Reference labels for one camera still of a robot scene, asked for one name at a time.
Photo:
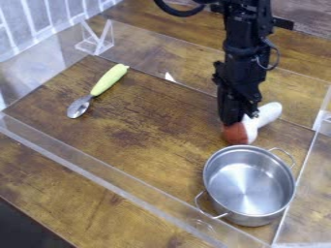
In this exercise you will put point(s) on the clear acrylic front barrier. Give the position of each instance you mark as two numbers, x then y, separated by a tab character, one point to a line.
163	205

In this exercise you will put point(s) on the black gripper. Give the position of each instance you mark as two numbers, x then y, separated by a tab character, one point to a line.
237	79

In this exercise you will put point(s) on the clear acrylic triangle stand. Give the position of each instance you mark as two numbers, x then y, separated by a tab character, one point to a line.
94	44

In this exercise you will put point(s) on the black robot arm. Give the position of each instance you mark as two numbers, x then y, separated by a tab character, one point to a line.
247	21

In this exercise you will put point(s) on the red and white plush mushroom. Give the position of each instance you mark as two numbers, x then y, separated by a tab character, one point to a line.
243	132

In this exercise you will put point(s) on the silver metal pot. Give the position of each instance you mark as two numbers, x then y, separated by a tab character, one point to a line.
248	185

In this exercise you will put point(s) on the spoon with yellow-green handle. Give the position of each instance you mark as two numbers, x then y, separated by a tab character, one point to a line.
108	79

